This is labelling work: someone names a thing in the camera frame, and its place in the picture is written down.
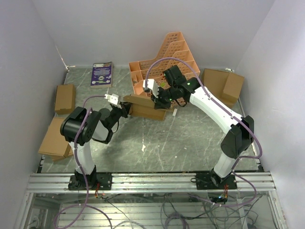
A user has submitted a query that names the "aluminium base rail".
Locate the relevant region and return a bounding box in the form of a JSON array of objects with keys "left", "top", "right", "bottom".
[{"left": 26, "top": 172, "right": 276, "bottom": 194}]

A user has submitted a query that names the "purple book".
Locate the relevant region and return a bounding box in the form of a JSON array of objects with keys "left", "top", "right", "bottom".
[{"left": 90, "top": 62, "right": 113, "bottom": 88}]

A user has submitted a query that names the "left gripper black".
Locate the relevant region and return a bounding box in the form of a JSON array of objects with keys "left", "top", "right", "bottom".
[{"left": 108, "top": 101, "right": 133, "bottom": 129}]

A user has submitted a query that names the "peach plastic file organizer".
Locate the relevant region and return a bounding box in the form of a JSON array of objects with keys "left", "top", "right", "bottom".
[{"left": 129, "top": 31, "right": 200, "bottom": 97}]

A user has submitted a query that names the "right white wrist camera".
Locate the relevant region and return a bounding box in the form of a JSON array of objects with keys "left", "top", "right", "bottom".
[{"left": 142, "top": 79, "right": 159, "bottom": 98}]

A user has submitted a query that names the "cardboard box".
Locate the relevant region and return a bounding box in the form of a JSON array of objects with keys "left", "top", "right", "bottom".
[
  {"left": 54, "top": 84, "right": 76, "bottom": 115},
  {"left": 123, "top": 94, "right": 174, "bottom": 121},
  {"left": 202, "top": 69, "right": 244, "bottom": 108},
  {"left": 38, "top": 117, "right": 73, "bottom": 162}
]

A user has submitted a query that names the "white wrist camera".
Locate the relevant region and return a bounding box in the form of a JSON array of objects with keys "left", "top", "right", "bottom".
[
  {"left": 142, "top": 79, "right": 159, "bottom": 98},
  {"left": 104, "top": 94, "right": 121, "bottom": 105}
]

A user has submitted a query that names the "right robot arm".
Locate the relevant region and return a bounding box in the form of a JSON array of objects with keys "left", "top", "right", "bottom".
[{"left": 143, "top": 65, "right": 254, "bottom": 189}]

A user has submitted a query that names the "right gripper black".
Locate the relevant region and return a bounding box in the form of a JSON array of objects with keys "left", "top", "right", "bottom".
[{"left": 150, "top": 85, "right": 178, "bottom": 110}]

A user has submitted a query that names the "black mounting plate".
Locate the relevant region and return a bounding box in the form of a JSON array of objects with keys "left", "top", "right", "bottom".
[
  {"left": 68, "top": 172, "right": 112, "bottom": 191},
  {"left": 193, "top": 171, "right": 237, "bottom": 190}
]

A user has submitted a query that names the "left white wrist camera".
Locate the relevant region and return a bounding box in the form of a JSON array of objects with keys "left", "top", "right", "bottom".
[{"left": 104, "top": 94, "right": 121, "bottom": 105}]

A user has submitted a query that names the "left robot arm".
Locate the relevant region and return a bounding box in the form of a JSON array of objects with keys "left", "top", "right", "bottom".
[{"left": 60, "top": 102, "right": 132, "bottom": 189}]

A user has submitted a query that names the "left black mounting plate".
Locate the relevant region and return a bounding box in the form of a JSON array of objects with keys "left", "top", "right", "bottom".
[{"left": 68, "top": 172, "right": 112, "bottom": 191}]

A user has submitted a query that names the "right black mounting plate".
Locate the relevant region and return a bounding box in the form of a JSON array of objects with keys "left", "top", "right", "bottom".
[{"left": 193, "top": 171, "right": 237, "bottom": 190}]

